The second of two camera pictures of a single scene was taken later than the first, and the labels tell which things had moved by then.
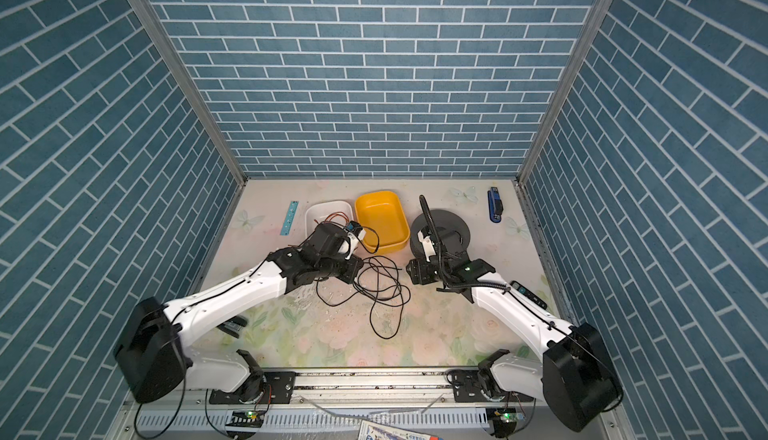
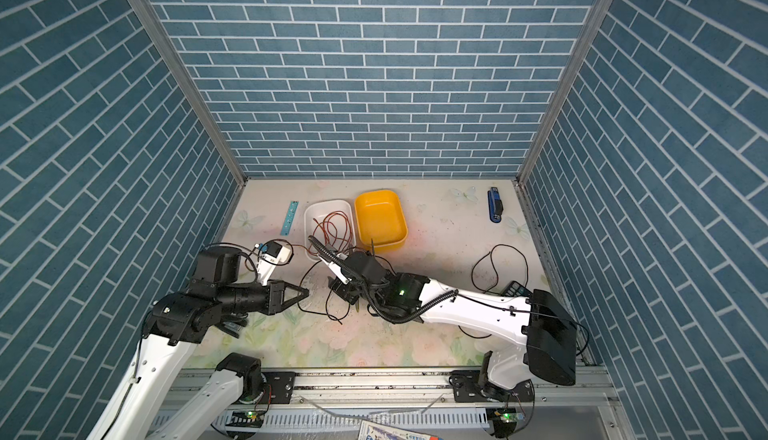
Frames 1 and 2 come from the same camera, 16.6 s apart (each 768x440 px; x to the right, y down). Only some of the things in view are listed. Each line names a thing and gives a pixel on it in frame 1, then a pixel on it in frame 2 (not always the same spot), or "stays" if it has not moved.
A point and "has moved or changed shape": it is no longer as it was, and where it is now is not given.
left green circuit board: (246, 419) stays
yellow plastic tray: (382, 217) stays
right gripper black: (418, 271) → (341, 290)
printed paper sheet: (369, 430) stays
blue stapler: (495, 205) stays
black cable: (380, 284) has moved or changed shape
